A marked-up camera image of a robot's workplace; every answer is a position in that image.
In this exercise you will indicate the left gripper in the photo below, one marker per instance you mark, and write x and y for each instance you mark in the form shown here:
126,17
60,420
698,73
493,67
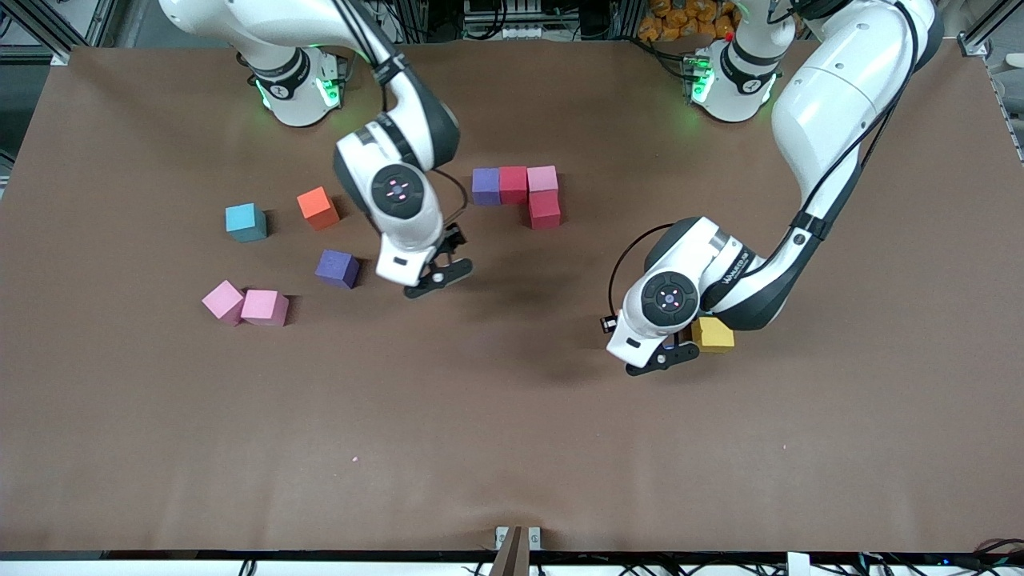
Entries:
606,324

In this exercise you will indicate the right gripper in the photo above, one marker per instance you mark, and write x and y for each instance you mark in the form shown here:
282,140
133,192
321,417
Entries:
453,238

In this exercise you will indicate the purple foam cube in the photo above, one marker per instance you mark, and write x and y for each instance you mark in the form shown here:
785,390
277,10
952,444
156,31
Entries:
336,266
486,186

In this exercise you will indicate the red foam cube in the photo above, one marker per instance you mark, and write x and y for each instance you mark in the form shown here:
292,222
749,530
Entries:
544,212
514,186

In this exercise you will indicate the pink foam cube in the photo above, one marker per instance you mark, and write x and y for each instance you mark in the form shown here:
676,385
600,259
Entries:
264,306
222,300
542,178

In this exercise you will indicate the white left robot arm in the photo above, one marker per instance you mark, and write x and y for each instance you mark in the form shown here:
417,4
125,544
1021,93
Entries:
832,104

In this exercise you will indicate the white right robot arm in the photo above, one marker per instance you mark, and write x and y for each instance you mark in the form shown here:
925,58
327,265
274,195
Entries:
264,24

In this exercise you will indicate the yellow foam cube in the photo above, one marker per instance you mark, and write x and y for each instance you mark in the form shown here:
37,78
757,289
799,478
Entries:
716,336

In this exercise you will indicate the orange foam cube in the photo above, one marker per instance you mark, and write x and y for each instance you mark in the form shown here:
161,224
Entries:
318,206

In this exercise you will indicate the brown table cover sheet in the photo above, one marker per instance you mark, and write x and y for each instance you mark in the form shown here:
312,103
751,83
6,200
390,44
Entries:
512,448

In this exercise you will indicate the cyan foam cube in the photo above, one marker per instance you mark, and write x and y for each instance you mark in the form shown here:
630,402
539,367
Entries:
244,220

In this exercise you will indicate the white power strip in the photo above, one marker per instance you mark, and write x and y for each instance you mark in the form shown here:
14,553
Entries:
504,32
364,16

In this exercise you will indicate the bag of orange items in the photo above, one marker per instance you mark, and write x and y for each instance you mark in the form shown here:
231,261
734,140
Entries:
680,20

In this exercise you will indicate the metal clamp bracket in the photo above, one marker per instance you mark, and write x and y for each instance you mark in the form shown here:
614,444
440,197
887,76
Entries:
512,552

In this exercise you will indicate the aluminium frame profile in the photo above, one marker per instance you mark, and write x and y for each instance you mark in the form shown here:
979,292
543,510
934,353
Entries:
60,56
974,46

